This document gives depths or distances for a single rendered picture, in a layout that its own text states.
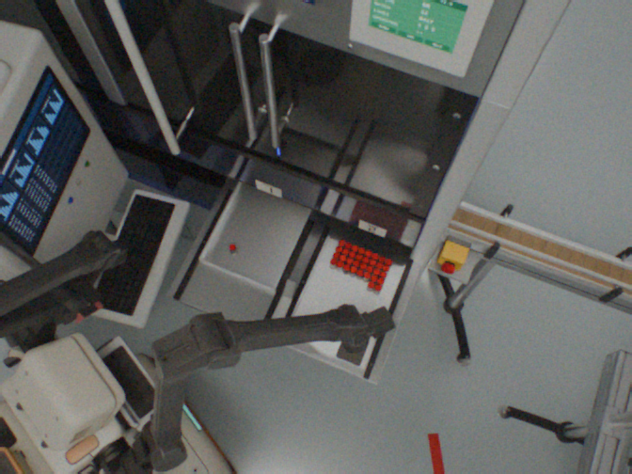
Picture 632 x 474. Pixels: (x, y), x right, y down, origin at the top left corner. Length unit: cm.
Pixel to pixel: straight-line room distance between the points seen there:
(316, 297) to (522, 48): 113
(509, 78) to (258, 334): 67
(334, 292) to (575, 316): 140
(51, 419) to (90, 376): 11
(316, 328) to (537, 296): 181
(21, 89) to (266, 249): 84
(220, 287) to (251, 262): 12
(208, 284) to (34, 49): 82
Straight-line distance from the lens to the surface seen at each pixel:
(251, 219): 210
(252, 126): 155
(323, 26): 124
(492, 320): 301
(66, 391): 155
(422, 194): 164
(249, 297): 202
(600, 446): 246
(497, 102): 125
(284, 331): 137
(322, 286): 202
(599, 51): 379
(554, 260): 208
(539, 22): 108
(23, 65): 169
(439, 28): 112
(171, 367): 127
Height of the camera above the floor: 282
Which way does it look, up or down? 70 degrees down
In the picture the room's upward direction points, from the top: 1 degrees clockwise
